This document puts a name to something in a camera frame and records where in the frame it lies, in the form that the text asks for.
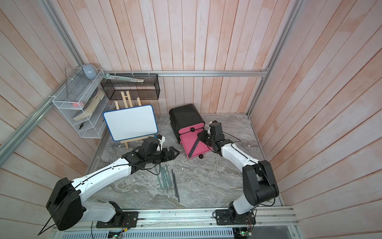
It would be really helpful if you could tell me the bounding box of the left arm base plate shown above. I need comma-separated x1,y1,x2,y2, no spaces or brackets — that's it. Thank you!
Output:
96,211,139,229

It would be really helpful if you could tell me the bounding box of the book on shelf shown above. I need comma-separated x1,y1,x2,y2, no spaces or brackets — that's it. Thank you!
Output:
73,88,105,121

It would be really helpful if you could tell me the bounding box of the white wire wall shelf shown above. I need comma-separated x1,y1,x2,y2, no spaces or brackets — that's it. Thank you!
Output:
53,67,114,139

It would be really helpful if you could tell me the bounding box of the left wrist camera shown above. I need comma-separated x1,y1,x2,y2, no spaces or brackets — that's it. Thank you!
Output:
139,134,165,154

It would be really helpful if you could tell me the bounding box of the black drawer cabinet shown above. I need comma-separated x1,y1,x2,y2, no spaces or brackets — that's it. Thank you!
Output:
169,104,205,143

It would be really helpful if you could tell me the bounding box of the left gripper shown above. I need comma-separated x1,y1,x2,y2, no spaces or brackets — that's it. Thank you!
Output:
146,146,180,164

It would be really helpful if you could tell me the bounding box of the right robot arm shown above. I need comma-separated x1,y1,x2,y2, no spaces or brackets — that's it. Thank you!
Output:
198,130,280,215

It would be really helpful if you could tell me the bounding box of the green pencil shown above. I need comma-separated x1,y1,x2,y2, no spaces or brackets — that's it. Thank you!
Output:
159,165,168,193
161,167,170,192
163,164,172,191
154,166,163,190
165,163,173,191

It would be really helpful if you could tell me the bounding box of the green white ruler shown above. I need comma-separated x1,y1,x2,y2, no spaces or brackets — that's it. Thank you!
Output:
104,74,144,83

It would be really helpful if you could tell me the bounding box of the white board blue frame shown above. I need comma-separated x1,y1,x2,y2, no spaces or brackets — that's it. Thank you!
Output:
103,105,158,141

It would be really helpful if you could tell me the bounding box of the aluminium mounting rail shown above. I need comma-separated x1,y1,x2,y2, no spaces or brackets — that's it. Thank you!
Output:
51,206,304,239

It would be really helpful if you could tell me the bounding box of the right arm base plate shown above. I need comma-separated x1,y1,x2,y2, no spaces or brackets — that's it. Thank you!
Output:
212,208,256,226

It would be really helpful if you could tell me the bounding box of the black mesh wall basket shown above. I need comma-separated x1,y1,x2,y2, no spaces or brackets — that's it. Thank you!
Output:
101,73,160,100

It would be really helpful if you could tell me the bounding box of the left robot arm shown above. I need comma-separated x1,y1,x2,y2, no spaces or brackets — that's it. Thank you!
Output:
46,146,180,231

